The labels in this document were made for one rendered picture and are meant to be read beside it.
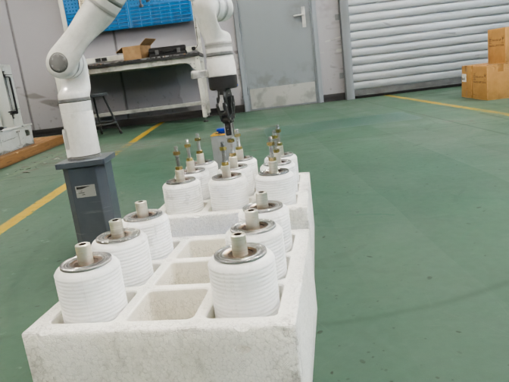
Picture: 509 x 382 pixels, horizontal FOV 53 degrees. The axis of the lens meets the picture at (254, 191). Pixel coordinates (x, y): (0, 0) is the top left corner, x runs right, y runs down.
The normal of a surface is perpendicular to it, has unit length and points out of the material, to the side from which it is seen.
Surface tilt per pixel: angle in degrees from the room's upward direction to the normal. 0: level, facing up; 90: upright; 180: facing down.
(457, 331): 0
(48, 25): 90
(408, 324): 0
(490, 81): 90
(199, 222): 90
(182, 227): 90
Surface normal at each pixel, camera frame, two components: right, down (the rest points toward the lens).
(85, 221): 0.03, 0.23
